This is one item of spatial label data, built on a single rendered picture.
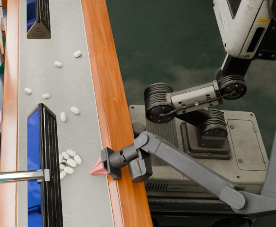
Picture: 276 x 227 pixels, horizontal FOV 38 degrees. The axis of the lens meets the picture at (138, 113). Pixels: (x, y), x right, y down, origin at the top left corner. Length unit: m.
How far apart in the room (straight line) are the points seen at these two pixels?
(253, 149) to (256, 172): 0.13
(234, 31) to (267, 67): 1.98
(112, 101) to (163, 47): 1.57
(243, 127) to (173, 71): 1.01
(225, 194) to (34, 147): 0.50
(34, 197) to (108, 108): 0.69
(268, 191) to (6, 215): 0.77
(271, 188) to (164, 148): 0.35
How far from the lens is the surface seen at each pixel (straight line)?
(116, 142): 1.48
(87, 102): 1.63
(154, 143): 1.25
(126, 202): 1.36
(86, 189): 1.40
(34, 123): 1.11
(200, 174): 1.15
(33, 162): 1.04
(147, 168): 1.28
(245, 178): 1.90
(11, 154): 1.45
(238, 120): 2.10
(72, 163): 1.43
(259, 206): 1.05
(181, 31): 3.32
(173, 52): 3.09
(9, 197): 1.37
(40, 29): 1.40
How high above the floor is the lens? 1.95
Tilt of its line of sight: 49 degrees down
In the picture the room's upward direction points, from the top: 13 degrees clockwise
